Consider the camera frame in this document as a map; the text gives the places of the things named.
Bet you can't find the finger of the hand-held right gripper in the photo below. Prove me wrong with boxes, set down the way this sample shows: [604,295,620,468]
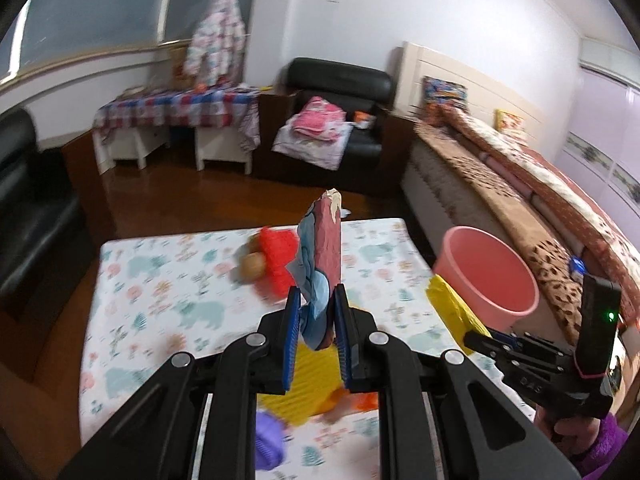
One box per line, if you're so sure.
[462,327,538,368]

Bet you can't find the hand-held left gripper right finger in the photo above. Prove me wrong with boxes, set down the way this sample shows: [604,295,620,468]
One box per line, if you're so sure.
[332,284,581,480]

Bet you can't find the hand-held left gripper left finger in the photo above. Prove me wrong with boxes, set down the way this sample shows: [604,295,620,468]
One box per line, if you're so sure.
[60,285,306,480]

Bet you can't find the yellow wrapper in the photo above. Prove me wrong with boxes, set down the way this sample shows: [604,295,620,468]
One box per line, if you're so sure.
[426,276,493,346]

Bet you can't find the pink plastic bin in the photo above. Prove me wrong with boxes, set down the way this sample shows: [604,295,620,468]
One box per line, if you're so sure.
[432,226,541,331]

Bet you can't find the red foam fruit net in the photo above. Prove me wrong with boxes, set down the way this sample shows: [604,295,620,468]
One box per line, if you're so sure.
[255,227,301,296]

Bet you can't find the pink and blue sock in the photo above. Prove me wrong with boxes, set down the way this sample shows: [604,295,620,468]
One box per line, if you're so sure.
[295,189,346,351]

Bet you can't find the person's right hand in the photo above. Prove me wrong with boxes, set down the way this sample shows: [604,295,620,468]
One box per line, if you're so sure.
[550,415,608,456]

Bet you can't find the orange peel scrap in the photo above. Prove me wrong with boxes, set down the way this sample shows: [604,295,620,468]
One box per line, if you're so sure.
[322,391,381,425]

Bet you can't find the small brown round shell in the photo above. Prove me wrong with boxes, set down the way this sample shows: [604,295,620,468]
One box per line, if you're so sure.
[239,237,266,283]

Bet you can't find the animal print tablecloth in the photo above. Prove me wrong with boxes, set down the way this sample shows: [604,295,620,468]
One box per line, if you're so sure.
[79,217,533,480]

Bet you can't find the brown leaf pattern blanket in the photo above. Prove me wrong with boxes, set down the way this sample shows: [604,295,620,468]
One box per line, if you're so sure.
[414,119,601,346]

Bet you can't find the orange floral quilt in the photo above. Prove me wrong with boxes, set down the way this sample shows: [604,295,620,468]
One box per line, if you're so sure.
[440,105,640,311]

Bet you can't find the white folded cloth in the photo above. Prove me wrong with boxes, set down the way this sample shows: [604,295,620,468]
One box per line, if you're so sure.
[271,122,353,171]

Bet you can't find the white side table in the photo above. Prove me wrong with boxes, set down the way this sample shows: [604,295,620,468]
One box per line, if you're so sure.
[195,125,253,176]
[97,127,169,175]

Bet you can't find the lilac wardrobe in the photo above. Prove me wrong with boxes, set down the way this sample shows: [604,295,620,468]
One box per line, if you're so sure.
[555,40,640,241]

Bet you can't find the pink folded clothes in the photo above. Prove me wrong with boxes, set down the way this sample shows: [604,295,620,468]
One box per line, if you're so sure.
[292,96,347,141]

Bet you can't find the yellow floral pillow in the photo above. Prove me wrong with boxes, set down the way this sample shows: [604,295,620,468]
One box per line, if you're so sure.
[495,109,526,134]

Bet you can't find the colourful patterned pillow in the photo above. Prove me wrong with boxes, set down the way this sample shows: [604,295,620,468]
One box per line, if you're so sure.
[421,76,469,111]

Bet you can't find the plaid tablecloth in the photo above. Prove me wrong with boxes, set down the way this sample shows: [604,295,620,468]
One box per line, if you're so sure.
[92,85,261,152]

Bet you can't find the black leather armchair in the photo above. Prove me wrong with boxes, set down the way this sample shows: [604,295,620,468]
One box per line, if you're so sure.
[260,57,396,196]

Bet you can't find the bed with white headboard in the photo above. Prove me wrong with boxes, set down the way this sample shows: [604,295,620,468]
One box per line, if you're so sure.
[395,42,640,356]

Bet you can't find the black leather sofa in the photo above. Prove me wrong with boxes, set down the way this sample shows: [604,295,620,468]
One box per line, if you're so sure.
[0,107,96,321]

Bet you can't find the floral padded jacket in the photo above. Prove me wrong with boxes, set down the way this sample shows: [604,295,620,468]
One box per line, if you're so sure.
[182,0,247,86]

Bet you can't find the window with grey blind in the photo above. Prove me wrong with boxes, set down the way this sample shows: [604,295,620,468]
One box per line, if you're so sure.
[0,0,263,88]

